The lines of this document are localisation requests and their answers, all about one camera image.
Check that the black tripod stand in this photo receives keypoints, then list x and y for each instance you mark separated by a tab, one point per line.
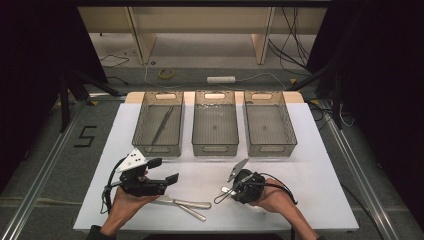
64	106

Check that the white table cover sheet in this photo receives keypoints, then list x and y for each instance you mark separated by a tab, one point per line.
316	186

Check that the metal tongs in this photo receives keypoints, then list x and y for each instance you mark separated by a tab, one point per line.
196	204

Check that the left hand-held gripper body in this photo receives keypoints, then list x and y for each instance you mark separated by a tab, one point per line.
140	186

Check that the person's left hand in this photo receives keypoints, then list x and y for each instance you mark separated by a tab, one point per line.
128	206

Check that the yellow tape roll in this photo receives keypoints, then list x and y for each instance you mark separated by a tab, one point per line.
161	74

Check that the steel fork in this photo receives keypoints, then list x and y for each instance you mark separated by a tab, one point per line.
196	216

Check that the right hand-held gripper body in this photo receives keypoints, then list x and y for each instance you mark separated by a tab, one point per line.
248	191

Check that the beige wooden shelf unit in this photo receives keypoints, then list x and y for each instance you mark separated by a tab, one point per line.
200	20

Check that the light wooden table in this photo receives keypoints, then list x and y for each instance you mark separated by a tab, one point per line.
133	97

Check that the white power strip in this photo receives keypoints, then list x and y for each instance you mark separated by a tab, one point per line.
221	79

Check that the person's right hand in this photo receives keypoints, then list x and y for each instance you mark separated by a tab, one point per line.
275	200

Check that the aluminium floor rail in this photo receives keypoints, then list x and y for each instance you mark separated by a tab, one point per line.
366	186
35	186

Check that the clear grey plastic bin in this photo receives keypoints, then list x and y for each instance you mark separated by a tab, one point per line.
271	151
158	151
215	151

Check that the black metal stand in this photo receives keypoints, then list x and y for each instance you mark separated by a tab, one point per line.
337	100

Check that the dark curtain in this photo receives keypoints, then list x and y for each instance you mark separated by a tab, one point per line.
33	50
383	66

